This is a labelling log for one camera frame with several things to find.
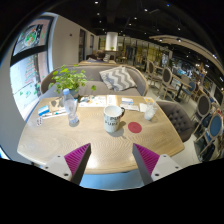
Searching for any group of dining chairs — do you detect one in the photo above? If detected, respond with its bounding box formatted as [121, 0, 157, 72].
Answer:
[144, 59, 224, 162]

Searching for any grey tufted armchair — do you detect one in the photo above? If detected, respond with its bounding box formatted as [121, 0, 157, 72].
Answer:
[156, 100, 196, 143]

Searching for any white tube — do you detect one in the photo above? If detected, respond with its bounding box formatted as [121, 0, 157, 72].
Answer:
[41, 110, 68, 120]

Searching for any potted green plant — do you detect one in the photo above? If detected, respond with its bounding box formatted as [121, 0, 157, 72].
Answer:
[48, 64, 98, 99]

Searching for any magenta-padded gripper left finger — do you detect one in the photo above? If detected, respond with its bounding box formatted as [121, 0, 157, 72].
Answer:
[41, 143, 92, 186]

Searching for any clear plastic water bottle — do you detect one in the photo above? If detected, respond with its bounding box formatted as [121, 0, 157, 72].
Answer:
[62, 88, 80, 126]

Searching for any window with festive stickers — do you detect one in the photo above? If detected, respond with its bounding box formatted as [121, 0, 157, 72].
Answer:
[9, 16, 54, 121]

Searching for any grey chevron cushion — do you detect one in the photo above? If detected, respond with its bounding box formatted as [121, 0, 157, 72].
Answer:
[98, 65, 138, 93]

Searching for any grey curved sofa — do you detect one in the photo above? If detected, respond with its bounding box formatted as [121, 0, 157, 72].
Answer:
[39, 64, 149, 101]

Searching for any white paper napkin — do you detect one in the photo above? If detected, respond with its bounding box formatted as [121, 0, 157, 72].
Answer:
[138, 102, 149, 114]

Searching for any small blue and white box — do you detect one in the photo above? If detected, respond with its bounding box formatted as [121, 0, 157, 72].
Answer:
[37, 104, 51, 117]

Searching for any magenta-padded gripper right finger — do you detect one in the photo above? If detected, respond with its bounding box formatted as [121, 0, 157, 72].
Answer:
[132, 143, 183, 186]

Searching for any printed paper menu sheet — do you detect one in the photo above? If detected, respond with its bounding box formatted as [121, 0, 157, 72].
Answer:
[78, 94, 108, 108]

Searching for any person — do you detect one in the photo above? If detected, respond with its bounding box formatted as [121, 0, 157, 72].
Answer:
[88, 49, 108, 64]

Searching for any white mug with black print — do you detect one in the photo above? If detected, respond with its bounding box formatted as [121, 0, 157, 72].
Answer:
[103, 105, 126, 134]

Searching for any brown kraft paper card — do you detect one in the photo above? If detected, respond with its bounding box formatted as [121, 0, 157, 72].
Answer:
[48, 97, 65, 113]

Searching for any white carton box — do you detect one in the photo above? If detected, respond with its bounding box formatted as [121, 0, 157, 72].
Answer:
[105, 94, 119, 107]

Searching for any clear plastic cup with straw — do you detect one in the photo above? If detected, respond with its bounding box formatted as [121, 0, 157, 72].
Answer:
[143, 95, 161, 122]

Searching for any small blue-white packet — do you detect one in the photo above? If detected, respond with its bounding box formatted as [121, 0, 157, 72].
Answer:
[120, 97, 135, 106]

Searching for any group of ceiling lights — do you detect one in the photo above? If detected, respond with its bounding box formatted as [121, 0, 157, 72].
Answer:
[93, 0, 224, 84]

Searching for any flat round red coaster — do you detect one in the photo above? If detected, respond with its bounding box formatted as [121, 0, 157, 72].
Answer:
[127, 121, 143, 134]

